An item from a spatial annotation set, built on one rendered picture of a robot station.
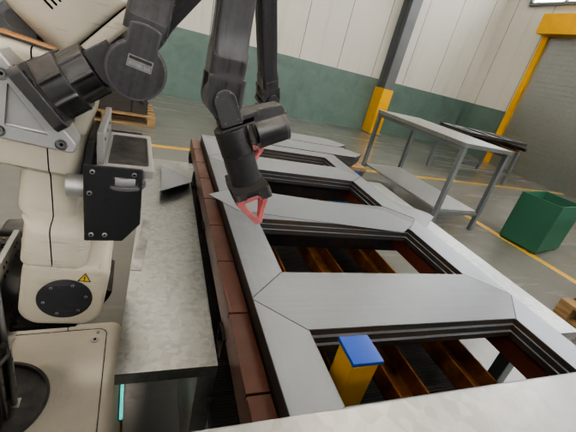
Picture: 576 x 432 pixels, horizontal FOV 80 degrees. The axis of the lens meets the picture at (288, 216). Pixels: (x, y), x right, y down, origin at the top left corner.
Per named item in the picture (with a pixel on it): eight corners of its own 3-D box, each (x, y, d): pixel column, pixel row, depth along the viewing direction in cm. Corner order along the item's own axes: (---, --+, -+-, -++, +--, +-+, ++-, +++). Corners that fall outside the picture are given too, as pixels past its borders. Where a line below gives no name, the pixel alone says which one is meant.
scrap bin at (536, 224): (518, 230, 440) (542, 189, 417) (556, 249, 407) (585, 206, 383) (494, 233, 407) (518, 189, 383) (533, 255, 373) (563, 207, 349)
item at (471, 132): (419, 163, 690) (436, 121, 655) (476, 171, 759) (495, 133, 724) (450, 179, 622) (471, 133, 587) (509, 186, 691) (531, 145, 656)
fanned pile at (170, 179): (187, 169, 174) (188, 161, 172) (191, 202, 141) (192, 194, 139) (160, 165, 169) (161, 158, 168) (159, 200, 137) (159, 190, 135)
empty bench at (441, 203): (356, 177, 491) (378, 109, 452) (394, 181, 520) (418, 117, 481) (428, 229, 369) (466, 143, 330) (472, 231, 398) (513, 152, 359)
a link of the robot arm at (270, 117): (202, 85, 59) (211, 93, 52) (266, 67, 61) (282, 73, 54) (224, 149, 66) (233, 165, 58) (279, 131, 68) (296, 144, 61)
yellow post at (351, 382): (333, 411, 70) (363, 342, 63) (344, 435, 66) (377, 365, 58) (311, 414, 69) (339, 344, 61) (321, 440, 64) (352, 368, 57)
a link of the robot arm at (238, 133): (209, 122, 60) (214, 130, 56) (246, 111, 62) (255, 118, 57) (221, 158, 64) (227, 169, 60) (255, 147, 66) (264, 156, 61)
